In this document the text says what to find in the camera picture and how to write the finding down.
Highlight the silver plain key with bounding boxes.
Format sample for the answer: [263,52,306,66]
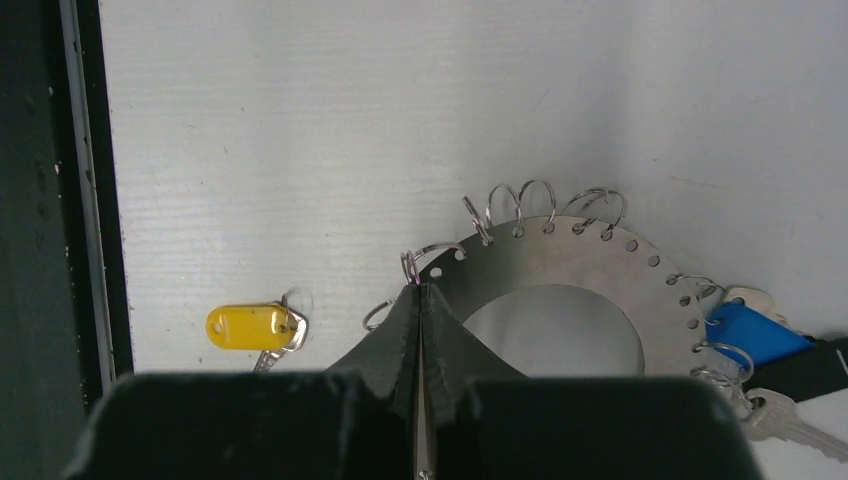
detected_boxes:
[741,388,847,463]

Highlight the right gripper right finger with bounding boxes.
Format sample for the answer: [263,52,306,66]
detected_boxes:
[420,284,525,424]

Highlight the metal disc keyring holder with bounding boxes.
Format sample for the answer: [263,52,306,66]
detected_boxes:
[361,179,757,399]

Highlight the black tagged key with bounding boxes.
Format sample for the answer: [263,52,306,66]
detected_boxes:
[743,337,847,403]

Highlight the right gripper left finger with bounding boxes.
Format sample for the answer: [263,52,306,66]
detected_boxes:
[326,285,422,417]

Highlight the yellow tagged key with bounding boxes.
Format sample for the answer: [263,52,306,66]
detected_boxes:
[204,295,309,373]

